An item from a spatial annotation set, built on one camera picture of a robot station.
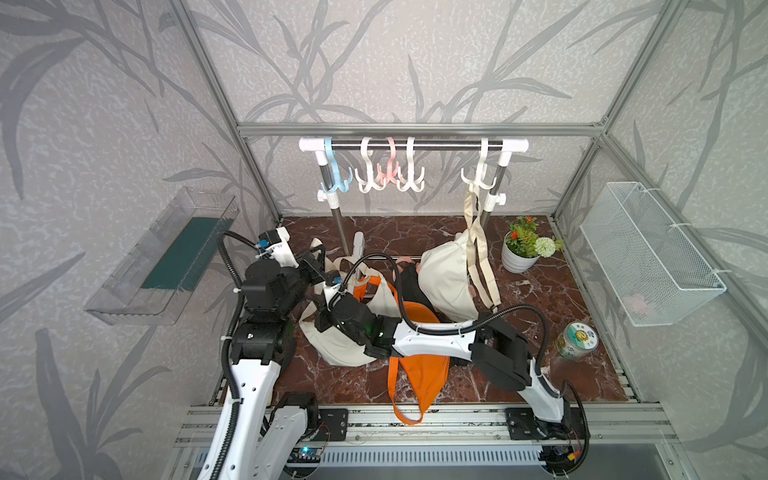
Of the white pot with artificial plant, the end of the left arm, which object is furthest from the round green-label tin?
the end of the left arm

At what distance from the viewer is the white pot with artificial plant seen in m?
0.93

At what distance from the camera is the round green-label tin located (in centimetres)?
80

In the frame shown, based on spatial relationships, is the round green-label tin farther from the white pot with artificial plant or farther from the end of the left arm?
the end of the left arm

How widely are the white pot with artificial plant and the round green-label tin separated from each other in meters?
0.23
